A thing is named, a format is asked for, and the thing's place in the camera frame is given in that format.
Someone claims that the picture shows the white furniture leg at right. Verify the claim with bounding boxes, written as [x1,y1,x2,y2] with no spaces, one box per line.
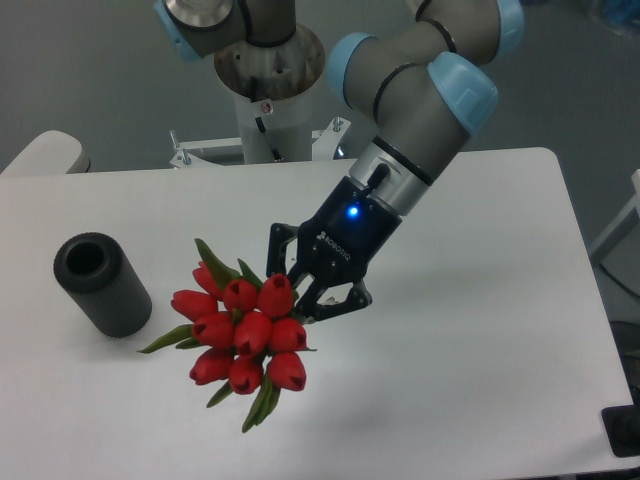
[587,170,640,266]

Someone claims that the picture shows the black device at table corner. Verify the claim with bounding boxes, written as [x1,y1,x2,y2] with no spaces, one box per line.
[601,405,639,458]

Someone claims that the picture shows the red tulip bouquet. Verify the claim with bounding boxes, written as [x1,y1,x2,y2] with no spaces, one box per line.
[141,240,308,432]

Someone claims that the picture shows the dark grey ribbed vase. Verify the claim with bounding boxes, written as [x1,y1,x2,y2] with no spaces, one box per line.
[53,232,152,338]

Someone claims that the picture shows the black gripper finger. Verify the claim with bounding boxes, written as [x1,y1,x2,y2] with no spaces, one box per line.
[266,223,302,276]
[300,281,373,324]

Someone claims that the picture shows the white pedestal base frame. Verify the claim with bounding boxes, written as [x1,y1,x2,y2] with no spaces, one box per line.
[169,116,351,169]

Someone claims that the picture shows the white rounded chair part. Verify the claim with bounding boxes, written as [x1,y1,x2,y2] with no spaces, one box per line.
[1,130,91,178]

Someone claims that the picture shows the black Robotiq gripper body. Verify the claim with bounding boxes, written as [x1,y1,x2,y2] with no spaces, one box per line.
[287,174,401,306]

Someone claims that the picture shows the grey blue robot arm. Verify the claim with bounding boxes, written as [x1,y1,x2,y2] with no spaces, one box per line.
[154,1,525,321]

